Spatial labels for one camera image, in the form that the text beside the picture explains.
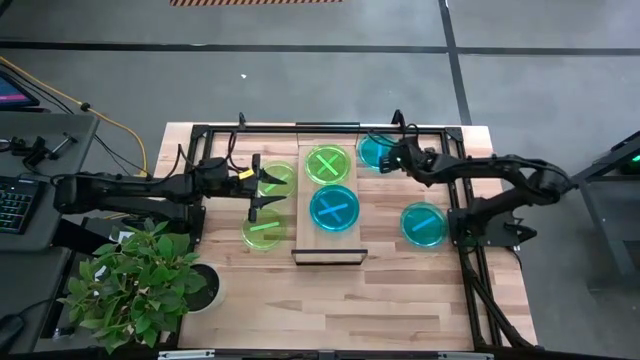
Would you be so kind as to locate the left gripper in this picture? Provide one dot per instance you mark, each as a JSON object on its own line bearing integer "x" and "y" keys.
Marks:
{"x": 242, "y": 183}

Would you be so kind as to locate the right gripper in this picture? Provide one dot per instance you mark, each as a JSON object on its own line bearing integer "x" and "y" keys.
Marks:
{"x": 407, "y": 155}

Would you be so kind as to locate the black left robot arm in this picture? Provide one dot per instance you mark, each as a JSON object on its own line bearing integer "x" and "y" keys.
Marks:
{"x": 125, "y": 187}

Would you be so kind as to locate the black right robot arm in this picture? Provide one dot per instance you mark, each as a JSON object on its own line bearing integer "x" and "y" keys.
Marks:
{"x": 500, "y": 165}

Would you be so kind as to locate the white plant pot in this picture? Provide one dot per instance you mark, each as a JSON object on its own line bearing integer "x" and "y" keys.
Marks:
{"x": 207, "y": 295}

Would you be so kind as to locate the green leafy plant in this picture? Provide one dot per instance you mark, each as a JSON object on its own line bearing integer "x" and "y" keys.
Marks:
{"x": 135, "y": 290}

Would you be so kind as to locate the grey desk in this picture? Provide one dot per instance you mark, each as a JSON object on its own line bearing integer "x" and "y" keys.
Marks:
{"x": 55, "y": 145}

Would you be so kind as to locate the black equipment stand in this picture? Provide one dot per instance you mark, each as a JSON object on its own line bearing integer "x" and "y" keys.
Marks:
{"x": 605, "y": 165}

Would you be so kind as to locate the black metal desk clamp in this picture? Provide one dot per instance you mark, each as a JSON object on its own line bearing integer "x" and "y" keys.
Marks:
{"x": 32, "y": 150}

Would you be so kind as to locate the backlit black keyboard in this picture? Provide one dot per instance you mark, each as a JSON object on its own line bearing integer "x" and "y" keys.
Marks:
{"x": 15, "y": 202}

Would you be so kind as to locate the laptop with lit screen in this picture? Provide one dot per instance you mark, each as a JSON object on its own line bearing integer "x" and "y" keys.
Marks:
{"x": 12, "y": 95}

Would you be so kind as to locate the black aluminium table frame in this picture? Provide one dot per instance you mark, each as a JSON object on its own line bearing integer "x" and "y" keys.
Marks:
{"x": 280, "y": 129}

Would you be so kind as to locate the wooden shelf black metal frame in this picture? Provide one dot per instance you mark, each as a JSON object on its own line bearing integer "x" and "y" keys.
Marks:
{"x": 327, "y": 241}

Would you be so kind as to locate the silver metal bracket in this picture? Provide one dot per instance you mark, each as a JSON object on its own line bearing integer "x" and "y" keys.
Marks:
{"x": 465, "y": 356}
{"x": 186, "y": 355}

